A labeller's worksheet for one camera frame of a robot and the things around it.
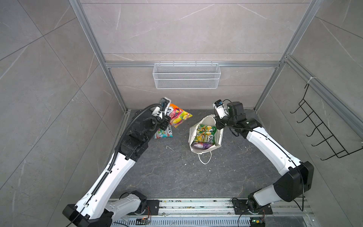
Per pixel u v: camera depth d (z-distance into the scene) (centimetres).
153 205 74
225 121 70
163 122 52
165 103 49
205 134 92
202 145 86
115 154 41
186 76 101
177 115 68
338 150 59
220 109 70
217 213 73
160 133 101
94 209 36
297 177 41
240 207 73
